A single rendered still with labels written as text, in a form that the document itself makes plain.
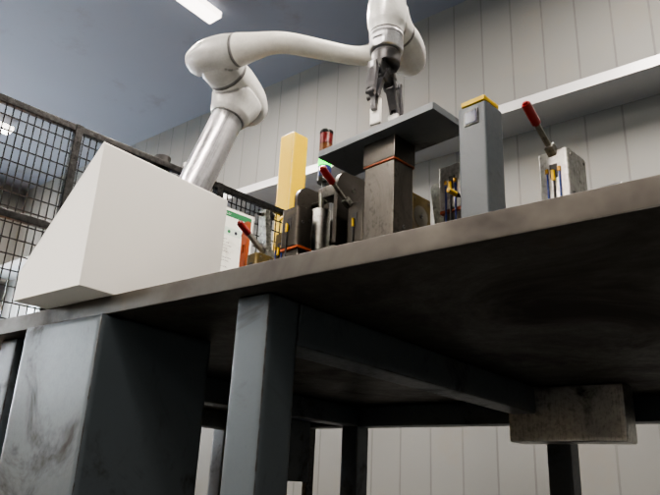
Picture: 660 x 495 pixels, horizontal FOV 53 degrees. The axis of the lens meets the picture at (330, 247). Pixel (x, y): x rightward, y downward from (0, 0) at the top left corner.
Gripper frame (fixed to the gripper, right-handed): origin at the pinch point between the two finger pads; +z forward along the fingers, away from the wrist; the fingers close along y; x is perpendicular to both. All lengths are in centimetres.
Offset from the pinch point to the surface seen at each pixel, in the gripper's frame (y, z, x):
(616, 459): -220, 68, -4
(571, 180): -7.5, 23.0, 42.0
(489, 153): 6.3, 19.7, 29.7
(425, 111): 8.6, 6.5, 16.0
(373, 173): 2.4, 14.9, -1.3
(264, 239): -29, 10, -64
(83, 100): -160, -231, -418
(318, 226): -15.7, 16.6, -31.1
